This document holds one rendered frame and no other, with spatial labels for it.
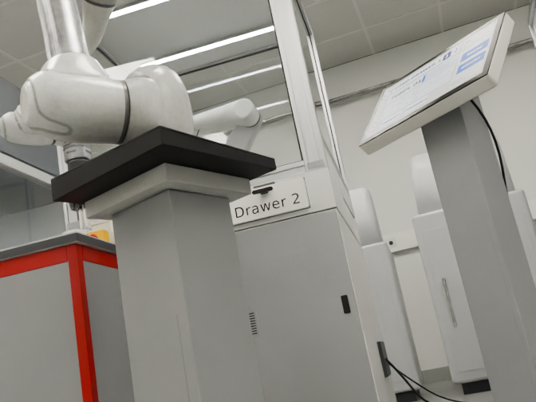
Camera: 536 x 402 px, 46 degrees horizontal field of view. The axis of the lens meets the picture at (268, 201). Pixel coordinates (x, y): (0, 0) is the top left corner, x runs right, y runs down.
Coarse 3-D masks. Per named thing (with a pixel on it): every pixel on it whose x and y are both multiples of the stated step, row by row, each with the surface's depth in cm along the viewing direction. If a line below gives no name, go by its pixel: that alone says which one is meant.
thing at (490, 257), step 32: (448, 128) 195; (480, 128) 194; (448, 160) 194; (480, 160) 188; (448, 192) 194; (480, 192) 185; (448, 224) 194; (480, 224) 185; (512, 224) 187; (480, 256) 185; (512, 256) 182; (480, 288) 185; (512, 288) 177; (480, 320) 185; (512, 320) 177; (512, 352) 176; (512, 384) 176
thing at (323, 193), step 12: (324, 168) 221; (276, 180) 224; (312, 180) 221; (324, 180) 220; (312, 192) 220; (324, 192) 219; (336, 192) 230; (312, 204) 219; (324, 204) 218; (336, 204) 217; (276, 216) 221; (288, 216) 220; (348, 216) 262; (96, 228) 236; (108, 228) 235; (240, 228) 223; (360, 240) 306
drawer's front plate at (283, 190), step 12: (288, 180) 221; (300, 180) 220; (276, 192) 221; (288, 192) 220; (300, 192) 219; (240, 204) 223; (252, 204) 222; (288, 204) 219; (300, 204) 218; (252, 216) 221; (264, 216) 220
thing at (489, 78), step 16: (496, 32) 184; (448, 48) 205; (496, 48) 179; (496, 64) 176; (400, 80) 220; (480, 80) 173; (496, 80) 173; (448, 96) 182; (464, 96) 179; (416, 112) 191; (432, 112) 188; (368, 128) 214; (384, 128) 202; (400, 128) 197; (416, 128) 195; (368, 144) 208; (384, 144) 205
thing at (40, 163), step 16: (0, 80) 281; (0, 96) 278; (16, 96) 291; (0, 112) 275; (0, 144) 269; (16, 144) 281; (0, 160) 267; (16, 160) 279; (32, 160) 291; (48, 160) 305; (32, 176) 289; (48, 176) 302
